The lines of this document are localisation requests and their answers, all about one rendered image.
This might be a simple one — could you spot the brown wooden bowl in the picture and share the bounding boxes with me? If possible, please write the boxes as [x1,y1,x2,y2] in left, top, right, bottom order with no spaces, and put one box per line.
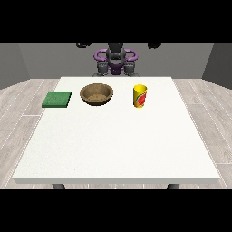
[79,82,115,107]

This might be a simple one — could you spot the yellow cup with melon print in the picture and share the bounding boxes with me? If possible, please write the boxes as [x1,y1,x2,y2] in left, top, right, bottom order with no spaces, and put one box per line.
[132,84,149,110]

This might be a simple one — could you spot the green square pad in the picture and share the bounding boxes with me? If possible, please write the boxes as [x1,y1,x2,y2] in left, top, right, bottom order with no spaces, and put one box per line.
[41,91,73,109]

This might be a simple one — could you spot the grey robot trunk purple rings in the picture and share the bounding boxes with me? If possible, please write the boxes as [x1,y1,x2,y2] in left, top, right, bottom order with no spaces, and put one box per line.
[92,43,140,77]

